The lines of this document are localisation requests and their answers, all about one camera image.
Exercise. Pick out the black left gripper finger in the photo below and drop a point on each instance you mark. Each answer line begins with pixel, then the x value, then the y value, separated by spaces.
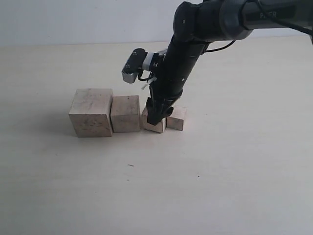
pixel 151 111

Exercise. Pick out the third largest wooden cube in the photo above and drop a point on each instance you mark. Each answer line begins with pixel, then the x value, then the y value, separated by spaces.
pixel 159 128

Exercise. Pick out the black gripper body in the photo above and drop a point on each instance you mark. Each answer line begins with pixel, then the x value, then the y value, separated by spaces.
pixel 174 70

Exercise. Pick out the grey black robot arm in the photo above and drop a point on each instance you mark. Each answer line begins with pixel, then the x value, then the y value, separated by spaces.
pixel 196 26

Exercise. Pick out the second largest wooden cube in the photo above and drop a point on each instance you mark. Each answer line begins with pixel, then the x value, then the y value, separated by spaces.
pixel 125 114

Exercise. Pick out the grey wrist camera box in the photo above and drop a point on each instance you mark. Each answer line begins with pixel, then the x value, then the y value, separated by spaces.
pixel 140 65

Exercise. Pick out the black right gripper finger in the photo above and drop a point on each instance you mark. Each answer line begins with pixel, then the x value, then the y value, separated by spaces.
pixel 161 114

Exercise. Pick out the smallest wooden cube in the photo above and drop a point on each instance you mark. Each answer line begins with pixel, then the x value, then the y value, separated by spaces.
pixel 177 119

